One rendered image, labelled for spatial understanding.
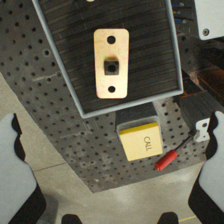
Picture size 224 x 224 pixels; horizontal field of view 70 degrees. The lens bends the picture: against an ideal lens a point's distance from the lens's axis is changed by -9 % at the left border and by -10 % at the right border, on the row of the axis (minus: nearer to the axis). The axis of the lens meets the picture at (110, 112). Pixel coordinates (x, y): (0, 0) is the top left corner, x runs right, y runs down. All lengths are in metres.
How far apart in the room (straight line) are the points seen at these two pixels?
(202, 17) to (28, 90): 0.70
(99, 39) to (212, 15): 0.17
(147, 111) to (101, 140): 0.61
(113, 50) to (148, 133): 0.13
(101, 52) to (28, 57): 0.57
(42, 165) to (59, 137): 1.37
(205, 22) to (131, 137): 0.20
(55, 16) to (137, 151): 0.22
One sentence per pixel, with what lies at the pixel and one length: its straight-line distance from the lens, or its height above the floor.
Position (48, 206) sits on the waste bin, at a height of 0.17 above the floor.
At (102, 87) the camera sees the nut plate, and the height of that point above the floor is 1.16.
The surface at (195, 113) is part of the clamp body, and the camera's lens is 0.44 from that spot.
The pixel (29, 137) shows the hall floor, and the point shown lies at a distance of 1.97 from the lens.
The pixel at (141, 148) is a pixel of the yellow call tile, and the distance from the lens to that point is 0.28.
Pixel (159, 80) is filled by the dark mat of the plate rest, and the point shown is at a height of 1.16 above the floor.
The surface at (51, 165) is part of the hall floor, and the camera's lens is 2.19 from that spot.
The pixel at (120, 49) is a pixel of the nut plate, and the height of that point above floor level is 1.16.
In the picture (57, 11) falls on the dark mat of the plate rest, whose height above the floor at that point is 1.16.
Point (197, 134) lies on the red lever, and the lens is 0.43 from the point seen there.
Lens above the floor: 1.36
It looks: 58 degrees down
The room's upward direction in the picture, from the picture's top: 179 degrees clockwise
